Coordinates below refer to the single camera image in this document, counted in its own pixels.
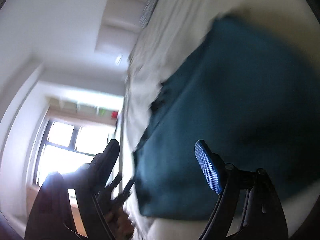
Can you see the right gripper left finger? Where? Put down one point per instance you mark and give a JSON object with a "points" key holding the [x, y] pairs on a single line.
{"points": [[90, 183]]}

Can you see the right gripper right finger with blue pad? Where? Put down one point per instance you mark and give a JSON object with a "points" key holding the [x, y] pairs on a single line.
{"points": [[220, 179]]}

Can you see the dark green knitted sweater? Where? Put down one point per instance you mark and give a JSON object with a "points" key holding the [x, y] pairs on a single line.
{"points": [[252, 99]]}

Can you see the left hand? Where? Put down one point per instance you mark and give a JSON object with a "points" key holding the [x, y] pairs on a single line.
{"points": [[119, 222]]}

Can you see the green item on shelf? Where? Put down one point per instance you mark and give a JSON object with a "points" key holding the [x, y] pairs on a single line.
{"points": [[102, 111]]}

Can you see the red box on shelf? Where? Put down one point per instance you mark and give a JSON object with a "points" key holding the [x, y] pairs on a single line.
{"points": [[114, 115]]}

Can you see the beige bed cover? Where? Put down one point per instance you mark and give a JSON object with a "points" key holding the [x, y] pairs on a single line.
{"points": [[176, 29]]}

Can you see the zebra print pillow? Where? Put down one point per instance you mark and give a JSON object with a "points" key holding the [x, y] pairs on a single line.
{"points": [[147, 12]]}

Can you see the cream padded headboard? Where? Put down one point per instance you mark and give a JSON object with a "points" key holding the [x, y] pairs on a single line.
{"points": [[120, 26]]}

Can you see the window with dark frame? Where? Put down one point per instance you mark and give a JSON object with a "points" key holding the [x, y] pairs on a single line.
{"points": [[64, 147]]}

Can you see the white wall shelf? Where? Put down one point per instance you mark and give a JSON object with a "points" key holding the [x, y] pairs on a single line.
{"points": [[78, 110]]}

